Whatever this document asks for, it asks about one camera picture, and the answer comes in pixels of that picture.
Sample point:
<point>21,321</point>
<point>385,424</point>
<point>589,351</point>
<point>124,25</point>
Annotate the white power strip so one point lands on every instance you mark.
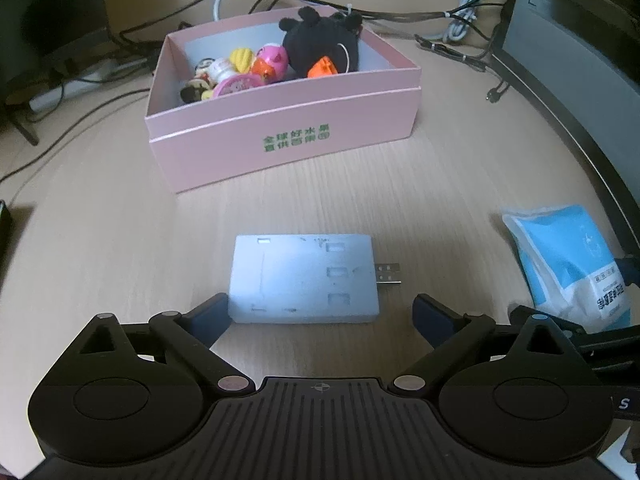
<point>85,87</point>

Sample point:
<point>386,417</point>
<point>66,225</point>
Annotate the white usb hub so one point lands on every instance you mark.
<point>300,277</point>

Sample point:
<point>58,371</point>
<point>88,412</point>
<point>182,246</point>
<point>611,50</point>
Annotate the black computer monitor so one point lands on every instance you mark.
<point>45,15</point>

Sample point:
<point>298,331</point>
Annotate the brown doll figurine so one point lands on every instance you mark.
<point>205,80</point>

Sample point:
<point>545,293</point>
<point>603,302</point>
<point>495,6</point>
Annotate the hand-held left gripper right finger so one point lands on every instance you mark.
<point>437,320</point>

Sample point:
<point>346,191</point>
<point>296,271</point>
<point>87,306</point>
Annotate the pink cardboard box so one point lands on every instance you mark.
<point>280,125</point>

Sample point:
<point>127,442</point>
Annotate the pink round toy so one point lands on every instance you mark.
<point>235,85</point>

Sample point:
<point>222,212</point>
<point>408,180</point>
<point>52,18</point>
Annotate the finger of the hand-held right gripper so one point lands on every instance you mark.
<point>610,344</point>
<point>631,270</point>

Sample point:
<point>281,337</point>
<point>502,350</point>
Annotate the black plush toy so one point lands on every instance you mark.
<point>320,37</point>

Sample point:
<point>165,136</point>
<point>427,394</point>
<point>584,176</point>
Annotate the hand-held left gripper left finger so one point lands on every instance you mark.
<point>210,317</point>

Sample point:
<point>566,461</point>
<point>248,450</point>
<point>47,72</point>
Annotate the yellow plastic toy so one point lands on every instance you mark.
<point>241,59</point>

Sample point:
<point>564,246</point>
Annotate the small orange toy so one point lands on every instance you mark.
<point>320,67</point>

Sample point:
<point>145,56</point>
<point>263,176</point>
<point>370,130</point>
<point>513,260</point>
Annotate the pink egg-shaped toy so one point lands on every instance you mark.
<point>272,60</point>

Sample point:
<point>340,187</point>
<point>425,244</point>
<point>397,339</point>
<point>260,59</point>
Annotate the blue wipes packet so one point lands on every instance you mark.
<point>560,260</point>

